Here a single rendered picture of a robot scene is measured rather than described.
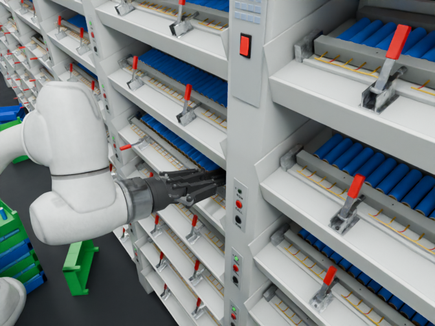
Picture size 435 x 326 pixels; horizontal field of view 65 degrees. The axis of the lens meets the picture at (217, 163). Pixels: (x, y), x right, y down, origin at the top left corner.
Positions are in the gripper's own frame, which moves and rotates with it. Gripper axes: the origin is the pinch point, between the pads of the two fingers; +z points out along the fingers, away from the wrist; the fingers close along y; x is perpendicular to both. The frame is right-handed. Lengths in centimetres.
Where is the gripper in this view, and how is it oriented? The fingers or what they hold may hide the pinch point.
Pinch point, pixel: (219, 177)
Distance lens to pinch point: 83.5
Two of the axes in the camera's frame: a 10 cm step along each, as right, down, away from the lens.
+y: -6.1, -4.5, 6.6
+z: 7.8, -1.7, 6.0
